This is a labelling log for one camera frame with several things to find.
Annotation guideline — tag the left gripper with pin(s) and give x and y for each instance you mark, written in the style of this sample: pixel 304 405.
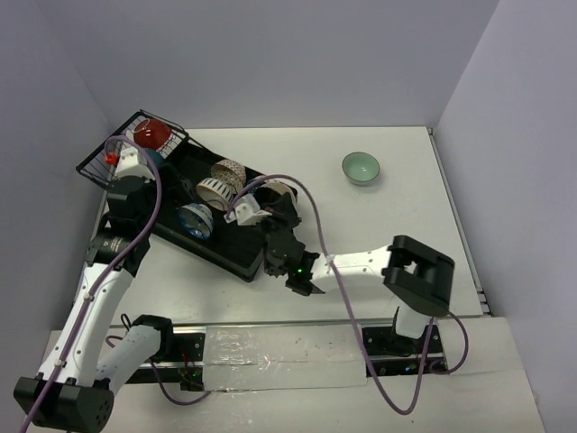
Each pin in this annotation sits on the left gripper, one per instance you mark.
pixel 147 158

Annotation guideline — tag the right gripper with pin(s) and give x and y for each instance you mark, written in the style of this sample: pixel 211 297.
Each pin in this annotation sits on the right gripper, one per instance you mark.
pixel 287 212

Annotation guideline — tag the teal bowl tan inside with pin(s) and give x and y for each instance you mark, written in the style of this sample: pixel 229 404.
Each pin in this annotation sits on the teal bowl tan inside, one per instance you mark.
pixel 156 159

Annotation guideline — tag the blue floral bowl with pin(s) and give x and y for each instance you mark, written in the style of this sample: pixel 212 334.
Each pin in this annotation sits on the blue floral bowl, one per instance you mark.
pixel 197 219

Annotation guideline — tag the red floral bowl white inside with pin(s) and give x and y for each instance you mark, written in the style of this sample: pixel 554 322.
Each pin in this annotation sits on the red floral bowl white inside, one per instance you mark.
pixel 151 134

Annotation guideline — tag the white bowl orange rim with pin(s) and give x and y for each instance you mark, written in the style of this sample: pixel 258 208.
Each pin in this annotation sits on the white bowl orange rim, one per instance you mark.
pixel 215 193

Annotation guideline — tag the brown patterned bowl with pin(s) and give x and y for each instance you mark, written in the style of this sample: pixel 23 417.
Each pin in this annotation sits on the brown patterned bowl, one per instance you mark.
pixel 231 172

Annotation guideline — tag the mint green bowl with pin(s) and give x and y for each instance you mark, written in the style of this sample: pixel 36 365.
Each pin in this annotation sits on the mint green bowl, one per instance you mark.
pixel 360 168

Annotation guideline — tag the blue triangle patterned bowl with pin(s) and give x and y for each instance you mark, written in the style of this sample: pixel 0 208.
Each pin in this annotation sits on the blue triangle patterned bowl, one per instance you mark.
pixel 256 183

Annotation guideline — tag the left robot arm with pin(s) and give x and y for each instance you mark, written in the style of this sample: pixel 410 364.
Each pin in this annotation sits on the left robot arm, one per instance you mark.
pixel 75 387

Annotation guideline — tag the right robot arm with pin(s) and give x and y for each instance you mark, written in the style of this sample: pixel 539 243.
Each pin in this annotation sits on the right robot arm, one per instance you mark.
pixel 419 276

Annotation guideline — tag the black plastic drain tray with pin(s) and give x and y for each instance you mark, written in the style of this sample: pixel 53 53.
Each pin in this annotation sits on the black plastic drain tray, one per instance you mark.
pixel 236 249

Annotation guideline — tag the white taped sheet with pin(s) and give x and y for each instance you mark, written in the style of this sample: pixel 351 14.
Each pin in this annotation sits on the white taped sheet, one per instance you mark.
pixel 282 358

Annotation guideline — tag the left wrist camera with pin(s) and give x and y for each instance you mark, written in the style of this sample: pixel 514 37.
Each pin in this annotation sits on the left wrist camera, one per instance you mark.
pixel 129 162

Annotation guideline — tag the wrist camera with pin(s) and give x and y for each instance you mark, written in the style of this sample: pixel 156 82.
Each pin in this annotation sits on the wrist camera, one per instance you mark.
pixel 129 162
pixel 246 212

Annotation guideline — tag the black wire dish rack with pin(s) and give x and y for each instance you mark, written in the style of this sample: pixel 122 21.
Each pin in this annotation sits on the black wire dish rack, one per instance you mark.
pixel 100 165

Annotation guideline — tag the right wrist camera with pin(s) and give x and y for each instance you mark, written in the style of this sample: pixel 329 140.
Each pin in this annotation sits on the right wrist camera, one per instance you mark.
pixel 246 212

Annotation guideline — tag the black mounting rail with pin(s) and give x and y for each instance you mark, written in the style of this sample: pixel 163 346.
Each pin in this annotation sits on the black mounting rail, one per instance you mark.
pixel 183 367

